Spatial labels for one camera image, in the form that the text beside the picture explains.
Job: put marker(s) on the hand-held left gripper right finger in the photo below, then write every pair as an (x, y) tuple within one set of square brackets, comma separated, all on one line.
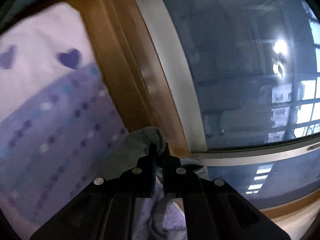
[(166, 162)]

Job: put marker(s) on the sliding glass window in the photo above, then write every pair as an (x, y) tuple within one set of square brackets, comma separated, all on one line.
[(225, 67)]

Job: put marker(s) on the cream and pink curtain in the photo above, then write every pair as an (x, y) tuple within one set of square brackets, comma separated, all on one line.
[(295, 226)]

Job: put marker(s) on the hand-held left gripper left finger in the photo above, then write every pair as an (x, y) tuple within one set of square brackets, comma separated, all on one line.
[(151, 160)]

